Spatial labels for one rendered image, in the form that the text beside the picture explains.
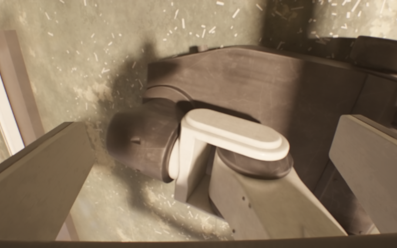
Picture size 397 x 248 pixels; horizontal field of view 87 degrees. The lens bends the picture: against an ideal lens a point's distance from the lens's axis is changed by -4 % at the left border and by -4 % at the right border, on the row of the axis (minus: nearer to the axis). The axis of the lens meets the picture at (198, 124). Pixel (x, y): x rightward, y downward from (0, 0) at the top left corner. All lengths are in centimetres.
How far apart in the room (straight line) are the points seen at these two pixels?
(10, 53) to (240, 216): 127
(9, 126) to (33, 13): 65
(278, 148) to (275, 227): 14
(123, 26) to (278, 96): 59
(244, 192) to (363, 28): 49
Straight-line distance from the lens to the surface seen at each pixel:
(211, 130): 39
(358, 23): 67
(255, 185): 36
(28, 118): 146
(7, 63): 144
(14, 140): 161
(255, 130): 41
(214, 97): 54
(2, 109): 155
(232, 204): 40
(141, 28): 82
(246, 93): 51
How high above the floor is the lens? 65
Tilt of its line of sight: 57 degrees down
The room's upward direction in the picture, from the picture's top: 132 degrees counter-clockwise
